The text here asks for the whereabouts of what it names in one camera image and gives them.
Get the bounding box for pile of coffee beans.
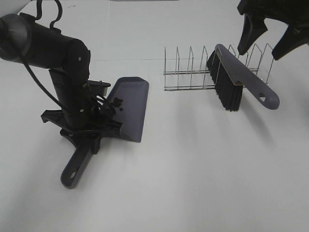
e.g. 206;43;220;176
108;97;123;112

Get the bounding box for grey hand brush black bristles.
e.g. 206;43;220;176
207;44;280;112

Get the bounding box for grey plastic dustpan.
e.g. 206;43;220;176
60;77;149;189

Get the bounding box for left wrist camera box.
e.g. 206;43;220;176
88;80;111;97

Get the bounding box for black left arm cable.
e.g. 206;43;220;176
19;0;114;121

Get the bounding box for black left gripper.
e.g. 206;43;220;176
41;101;122;154

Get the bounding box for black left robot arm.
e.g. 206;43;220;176
0;13;121;153

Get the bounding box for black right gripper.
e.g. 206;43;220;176
237;0;309;60

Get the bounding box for chrome wire dish rack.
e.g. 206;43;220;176
163;43;274;91

